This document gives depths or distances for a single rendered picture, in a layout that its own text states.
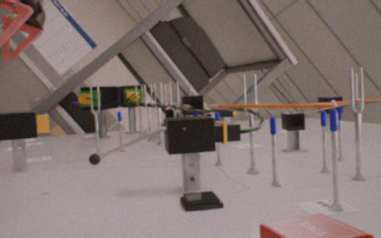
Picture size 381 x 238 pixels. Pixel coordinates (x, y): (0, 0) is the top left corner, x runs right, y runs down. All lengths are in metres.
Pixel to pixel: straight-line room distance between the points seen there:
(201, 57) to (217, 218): 1.21
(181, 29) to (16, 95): 6.74
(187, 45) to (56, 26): 6.83
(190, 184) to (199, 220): 0.10
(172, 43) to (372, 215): 1.21
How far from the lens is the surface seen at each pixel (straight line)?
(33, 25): 0.79
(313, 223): 0.28
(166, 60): 1.44
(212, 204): 0.43
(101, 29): 8.29
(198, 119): 0.47
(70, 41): 8.20
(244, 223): 0.39
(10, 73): 8.22
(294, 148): 0.80
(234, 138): 0.49
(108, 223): 0.41
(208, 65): 1.58
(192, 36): 1.56
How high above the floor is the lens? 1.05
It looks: 14 degrees up
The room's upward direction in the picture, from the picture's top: 48 degrees clockwise
